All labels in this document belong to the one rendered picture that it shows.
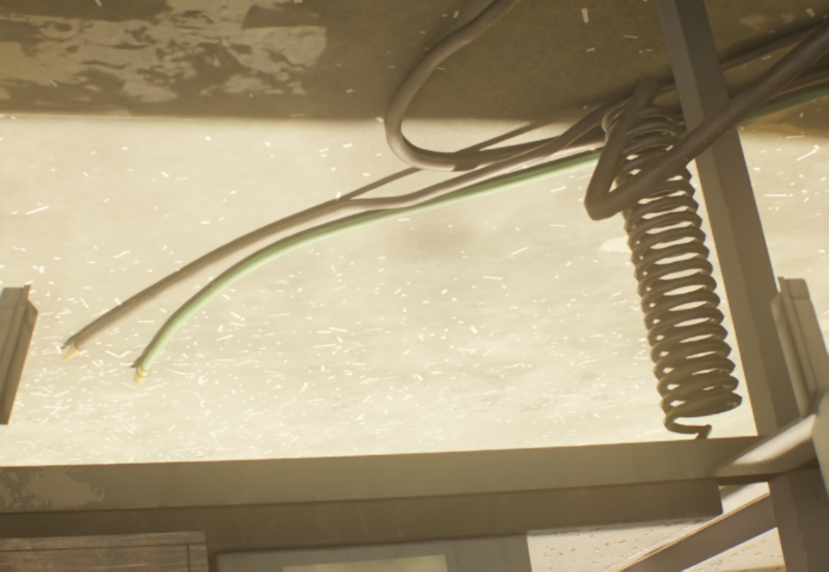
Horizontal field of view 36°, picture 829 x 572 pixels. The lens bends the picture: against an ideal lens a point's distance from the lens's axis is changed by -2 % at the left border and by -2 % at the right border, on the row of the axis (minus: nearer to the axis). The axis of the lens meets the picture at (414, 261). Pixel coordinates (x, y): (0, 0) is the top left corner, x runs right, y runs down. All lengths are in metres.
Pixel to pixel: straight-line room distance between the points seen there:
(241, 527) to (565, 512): 0.24
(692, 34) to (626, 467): 0.43
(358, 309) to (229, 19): 0.85
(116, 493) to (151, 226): 0.91
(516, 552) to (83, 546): 0.32
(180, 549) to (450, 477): 0.22
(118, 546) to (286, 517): 0.14
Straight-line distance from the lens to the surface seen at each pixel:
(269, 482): 0.93
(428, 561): 0.95
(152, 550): 0.85
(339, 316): 2.15
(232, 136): 1.58
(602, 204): 1.09
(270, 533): 0.92
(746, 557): 1.30
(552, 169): 1.74
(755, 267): 1.15
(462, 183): 1.67
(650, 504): 1.02
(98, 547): 0.85
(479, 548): 0.97
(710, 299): 1.07
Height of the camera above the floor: 0.78
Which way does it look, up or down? 23 degrees down
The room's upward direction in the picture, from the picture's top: 172 degrees clockwise
